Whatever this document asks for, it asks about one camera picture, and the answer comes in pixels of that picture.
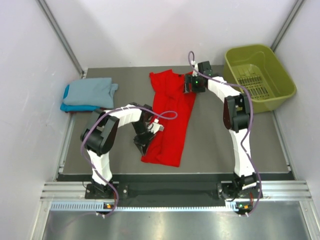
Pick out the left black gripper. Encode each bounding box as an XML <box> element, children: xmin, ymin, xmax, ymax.
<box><xmin>132</xmin><ymin>121</ymin><xmax>157</xmax><ymax>157</ymax></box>

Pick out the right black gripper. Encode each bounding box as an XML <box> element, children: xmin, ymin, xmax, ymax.
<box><xmin>183</xmin><ymin>74</ymin><xmax>206</xmax><ymax>94</ymax></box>

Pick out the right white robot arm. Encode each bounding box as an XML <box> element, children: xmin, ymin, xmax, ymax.
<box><xmin>183</xmin><ymin>60</ymin><xmax>257</xmax><ymax>199</ymax></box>

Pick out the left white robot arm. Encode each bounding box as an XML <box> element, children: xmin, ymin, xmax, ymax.
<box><xmin>80</xmin><ymin>102</ymin><xmax>164</xmax><ymax>199</ymax></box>

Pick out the grey-blue folded t shirt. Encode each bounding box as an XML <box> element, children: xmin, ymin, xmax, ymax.
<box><xmin>62</xmin><ymin>77</ymin><xmax>119</xmax><ymax>109</ymax></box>

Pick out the green plastic basket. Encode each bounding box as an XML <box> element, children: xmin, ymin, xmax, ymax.
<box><xmin>223</xmin><ymin>44</ymin><xmax>297</xmax><ymax>114</ymax></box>

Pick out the bright blue folded t shirt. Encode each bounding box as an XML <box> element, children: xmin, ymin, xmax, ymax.
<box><xmin>59</xmin><ymin>84</ymin><xmax>101</xmax><ymax>113</ymax></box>

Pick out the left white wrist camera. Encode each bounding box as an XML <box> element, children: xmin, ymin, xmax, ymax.
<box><xmin>147</xmin><ymin>118</ymin><xmax>165</xmax><ymax>134</ymax></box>

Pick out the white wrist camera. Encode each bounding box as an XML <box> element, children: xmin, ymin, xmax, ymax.
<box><xmin>190</xmin><ymin>60</ymin><xmax>199</xmax><ymax>77</ymax></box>
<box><xmin>147</xmin><ymin>118</ymin><xmax>165</xmax><ymax>134</ymax></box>

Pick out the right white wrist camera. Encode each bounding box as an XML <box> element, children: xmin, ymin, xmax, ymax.
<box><xmin>190</xmin><ymin>60</ymin><xmax>199</xmax><ymax>77</ymax></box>

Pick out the white slotted cable duct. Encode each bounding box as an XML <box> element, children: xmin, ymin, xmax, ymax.
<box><xmin>50</xmin><ymin>201</ymin><xmax>250</xmax><ymax>213</ymax></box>

